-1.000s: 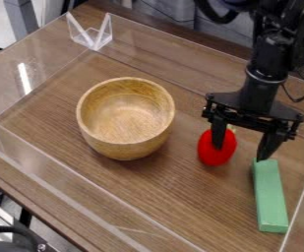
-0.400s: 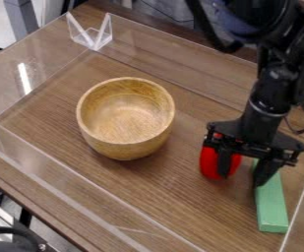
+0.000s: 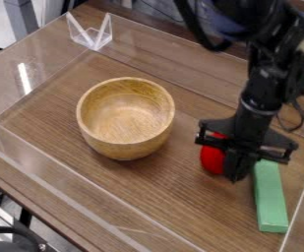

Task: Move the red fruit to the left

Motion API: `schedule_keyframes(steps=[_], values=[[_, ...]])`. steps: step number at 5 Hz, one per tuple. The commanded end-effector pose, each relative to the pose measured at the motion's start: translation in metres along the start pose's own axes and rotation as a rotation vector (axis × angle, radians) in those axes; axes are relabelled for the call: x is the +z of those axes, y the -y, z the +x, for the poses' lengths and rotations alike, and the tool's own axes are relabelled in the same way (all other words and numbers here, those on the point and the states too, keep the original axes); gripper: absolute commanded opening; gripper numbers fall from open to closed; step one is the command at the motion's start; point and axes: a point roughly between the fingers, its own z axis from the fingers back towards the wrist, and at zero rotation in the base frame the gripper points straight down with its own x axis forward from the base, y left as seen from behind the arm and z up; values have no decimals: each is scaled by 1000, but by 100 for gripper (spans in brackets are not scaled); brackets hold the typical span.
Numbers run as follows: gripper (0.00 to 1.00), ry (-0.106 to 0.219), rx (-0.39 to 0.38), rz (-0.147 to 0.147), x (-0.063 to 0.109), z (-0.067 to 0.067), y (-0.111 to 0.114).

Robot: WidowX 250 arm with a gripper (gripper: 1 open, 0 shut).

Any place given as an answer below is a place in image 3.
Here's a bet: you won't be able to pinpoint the green rectangular block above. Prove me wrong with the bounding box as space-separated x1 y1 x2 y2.
253 159 289 233

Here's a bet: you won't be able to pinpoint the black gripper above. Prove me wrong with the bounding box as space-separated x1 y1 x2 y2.
194 94 299 183

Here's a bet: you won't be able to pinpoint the red plush fruit green stem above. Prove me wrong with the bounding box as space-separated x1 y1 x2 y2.
198 131 229 175

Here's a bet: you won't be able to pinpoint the black cable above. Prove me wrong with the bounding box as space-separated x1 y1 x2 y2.
0 225 46 252

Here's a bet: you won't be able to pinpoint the clear acrylic tray walls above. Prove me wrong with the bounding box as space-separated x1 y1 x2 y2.
0 8 304 252

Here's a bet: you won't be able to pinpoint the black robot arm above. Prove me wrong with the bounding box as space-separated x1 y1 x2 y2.
174 0 304 182

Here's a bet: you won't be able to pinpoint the black metal bracket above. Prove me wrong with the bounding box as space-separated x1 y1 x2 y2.
12 220 59 252

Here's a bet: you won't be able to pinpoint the wooden bowl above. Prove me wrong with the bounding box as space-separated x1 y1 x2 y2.
75 77 176 160

